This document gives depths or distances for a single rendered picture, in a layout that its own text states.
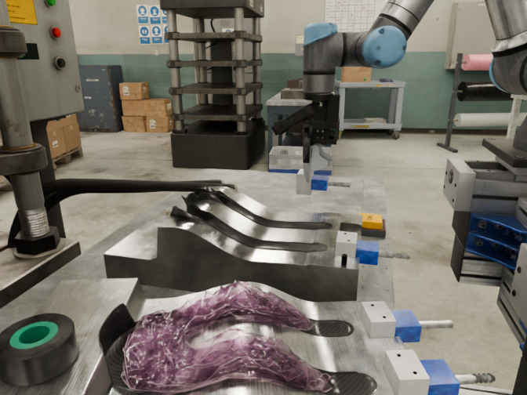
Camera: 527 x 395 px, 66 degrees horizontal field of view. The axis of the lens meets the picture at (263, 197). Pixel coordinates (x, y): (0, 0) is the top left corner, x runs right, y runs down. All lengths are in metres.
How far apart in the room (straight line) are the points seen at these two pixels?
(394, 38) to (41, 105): 0.92
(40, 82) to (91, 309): 0.81
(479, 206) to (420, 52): 6.29
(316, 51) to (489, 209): 0.52
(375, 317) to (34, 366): 0.42
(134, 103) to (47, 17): 6.21
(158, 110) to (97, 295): 6.77
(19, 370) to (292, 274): 0.43
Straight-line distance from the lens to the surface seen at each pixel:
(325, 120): 1.00
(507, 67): 1.14
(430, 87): 7.28
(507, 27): 1.13
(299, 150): 4.25
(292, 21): 7.14
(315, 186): 1.03
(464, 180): 0.99
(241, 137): 4.63
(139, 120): 7.49
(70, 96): 1.38
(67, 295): 0.66
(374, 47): 0.84
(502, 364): 2.11
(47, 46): 1.33
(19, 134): 1.05
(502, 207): 1.03
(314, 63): 0.97
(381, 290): 0.85
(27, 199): 1.09
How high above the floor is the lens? 1.23
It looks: 19 degrees down
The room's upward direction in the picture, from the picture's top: straight up
